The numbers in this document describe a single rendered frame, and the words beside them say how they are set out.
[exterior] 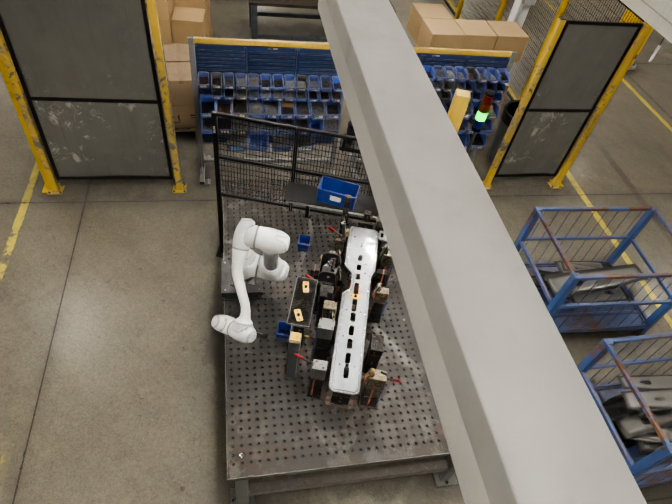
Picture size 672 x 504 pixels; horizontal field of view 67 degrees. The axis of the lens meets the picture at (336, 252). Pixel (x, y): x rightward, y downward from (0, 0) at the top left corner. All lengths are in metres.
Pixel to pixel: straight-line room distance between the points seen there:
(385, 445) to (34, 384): 2.65
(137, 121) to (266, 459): 3.28
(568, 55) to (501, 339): 5.19
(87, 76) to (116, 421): 2.82
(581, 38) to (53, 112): 4.85
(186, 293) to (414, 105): 4.04
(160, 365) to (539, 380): 3.95
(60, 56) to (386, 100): 4.31
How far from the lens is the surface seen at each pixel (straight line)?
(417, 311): 0.61
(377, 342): 3.24
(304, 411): 3.32
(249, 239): 2.97
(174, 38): 7.24
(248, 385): 3.39
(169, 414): 4.13
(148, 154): 5.39
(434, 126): 0.75
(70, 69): 4.98
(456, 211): 0.62
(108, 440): 4.14
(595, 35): 5.67
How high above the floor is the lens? 3.72
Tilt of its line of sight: 48 degrees down
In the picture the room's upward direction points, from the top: 11 degrees clockwise
